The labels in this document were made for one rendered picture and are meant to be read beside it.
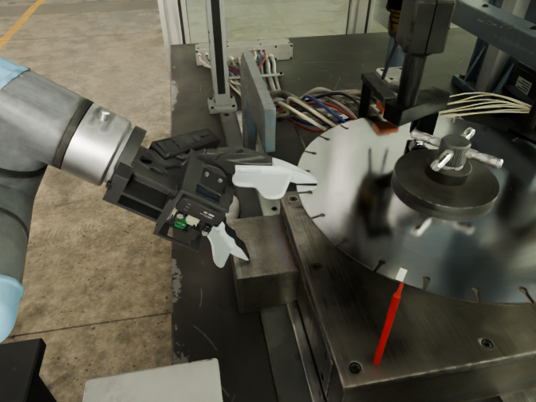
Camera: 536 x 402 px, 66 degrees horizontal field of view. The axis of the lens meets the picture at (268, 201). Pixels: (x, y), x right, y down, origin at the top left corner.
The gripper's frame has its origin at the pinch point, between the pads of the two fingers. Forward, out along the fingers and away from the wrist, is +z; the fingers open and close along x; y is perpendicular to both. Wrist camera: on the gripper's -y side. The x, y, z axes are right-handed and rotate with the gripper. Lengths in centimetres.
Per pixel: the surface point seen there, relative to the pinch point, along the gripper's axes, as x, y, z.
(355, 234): 9.1, 8.9, 2.4
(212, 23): -3, -57, -16
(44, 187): -137, -121, -47
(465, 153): 19.2, 1.7, 9.9
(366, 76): 14.4, -22.0, 5.9
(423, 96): 19.5, -8.0, 7.2
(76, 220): -123, -97, -27
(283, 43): -8, -92, 7
